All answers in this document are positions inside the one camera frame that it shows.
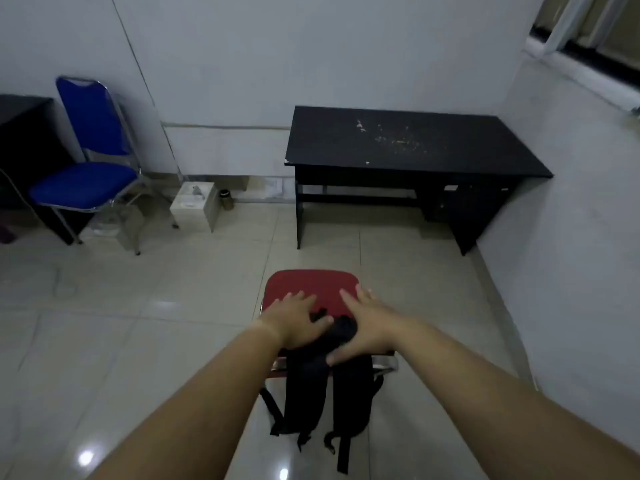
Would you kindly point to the person's right middle finger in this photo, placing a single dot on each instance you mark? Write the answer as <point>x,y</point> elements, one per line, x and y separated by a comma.
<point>364,294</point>

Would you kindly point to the blue padded metal chair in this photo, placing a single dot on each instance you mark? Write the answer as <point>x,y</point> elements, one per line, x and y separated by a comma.
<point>85,179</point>

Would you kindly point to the person's right hand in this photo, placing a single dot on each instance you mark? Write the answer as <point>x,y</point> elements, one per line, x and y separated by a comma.
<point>375,329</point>

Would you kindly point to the white square box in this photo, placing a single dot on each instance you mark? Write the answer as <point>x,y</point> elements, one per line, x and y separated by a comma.
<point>192,207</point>

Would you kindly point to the black wooden desk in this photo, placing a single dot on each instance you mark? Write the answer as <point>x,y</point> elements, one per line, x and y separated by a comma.
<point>415,139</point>

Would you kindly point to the person's right forearm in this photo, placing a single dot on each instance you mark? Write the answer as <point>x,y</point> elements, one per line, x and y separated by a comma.
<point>500,394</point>

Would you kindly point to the person's left thumb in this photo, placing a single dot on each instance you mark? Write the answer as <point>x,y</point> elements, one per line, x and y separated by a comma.
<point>322,323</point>

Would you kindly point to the person's right thumb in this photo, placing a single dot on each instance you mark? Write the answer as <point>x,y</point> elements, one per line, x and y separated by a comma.
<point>339,355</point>

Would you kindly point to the clear plastic container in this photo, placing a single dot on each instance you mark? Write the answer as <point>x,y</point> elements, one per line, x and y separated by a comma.
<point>111,223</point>

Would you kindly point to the person's left hand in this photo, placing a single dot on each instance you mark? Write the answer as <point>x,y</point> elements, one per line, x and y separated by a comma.
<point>292,324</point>

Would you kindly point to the person's left forearm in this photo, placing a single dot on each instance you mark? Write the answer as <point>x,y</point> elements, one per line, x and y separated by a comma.
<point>200,409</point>

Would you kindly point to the black backpack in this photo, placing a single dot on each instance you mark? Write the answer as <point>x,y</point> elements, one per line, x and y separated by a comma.
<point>305,389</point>

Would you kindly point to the dark side table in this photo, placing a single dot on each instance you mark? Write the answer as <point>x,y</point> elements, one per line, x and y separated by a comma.
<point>27,139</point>

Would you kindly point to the red padded chair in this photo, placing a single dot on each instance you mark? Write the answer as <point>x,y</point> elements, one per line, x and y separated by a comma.
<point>310,287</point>

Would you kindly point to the white window frame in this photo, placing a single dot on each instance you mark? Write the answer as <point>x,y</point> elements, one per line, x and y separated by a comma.
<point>580,44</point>

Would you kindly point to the small dark jar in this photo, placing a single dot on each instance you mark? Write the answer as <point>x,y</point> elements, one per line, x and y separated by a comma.
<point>227,199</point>

